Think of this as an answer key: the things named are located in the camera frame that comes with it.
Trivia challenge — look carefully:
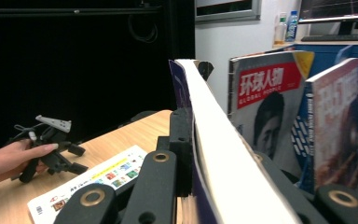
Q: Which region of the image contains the magazine with portrait cover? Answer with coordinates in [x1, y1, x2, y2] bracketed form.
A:
[227, 49, 315, 178]

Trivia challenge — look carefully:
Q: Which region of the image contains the grey-framed panel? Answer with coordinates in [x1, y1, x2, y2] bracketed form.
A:
[195, 0, 263, 22]

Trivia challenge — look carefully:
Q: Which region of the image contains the thin dark gripper cable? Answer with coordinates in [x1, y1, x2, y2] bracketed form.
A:
[12, 122, 45, 143]

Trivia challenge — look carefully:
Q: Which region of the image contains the blue-label water bottle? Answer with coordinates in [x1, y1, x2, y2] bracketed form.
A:
[284, 9, 299, 43]

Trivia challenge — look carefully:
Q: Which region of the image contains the light wooden desk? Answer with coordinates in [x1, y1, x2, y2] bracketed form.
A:
[271, 39, 358, 50]

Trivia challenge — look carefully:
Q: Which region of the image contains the black keyboard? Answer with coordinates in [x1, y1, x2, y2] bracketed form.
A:
[300, 34, 358, 43]

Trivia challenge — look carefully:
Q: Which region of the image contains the computer monitor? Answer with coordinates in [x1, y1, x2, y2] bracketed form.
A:
[297, 0, 358, 35]

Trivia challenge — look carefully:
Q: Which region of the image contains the clear bottle green cap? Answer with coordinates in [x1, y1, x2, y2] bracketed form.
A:
[273, 11, 288, 45]

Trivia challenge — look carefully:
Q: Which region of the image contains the black curtain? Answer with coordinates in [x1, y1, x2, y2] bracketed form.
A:
[0, 0, 197, 155]

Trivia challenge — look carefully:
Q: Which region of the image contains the purple-backed magazine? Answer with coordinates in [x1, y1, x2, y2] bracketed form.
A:
[168, 58, 302, 224]

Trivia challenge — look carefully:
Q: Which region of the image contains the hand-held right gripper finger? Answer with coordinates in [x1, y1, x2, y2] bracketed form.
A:
[156, 106, 196, 198]

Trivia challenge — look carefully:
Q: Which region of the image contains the white-backed magazine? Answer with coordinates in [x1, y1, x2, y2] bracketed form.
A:
[27, 144, 150, 224]

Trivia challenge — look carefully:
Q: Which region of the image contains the coiled black cable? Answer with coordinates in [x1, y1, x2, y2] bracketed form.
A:
[128, 13, 158, 44]

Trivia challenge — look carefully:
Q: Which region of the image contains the white partition panel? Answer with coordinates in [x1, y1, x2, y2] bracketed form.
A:
[195, 17, 302, 113]

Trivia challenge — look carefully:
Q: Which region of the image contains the stack of purple magazines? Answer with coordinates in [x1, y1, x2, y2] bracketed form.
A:
[297, 57, 358, 195]

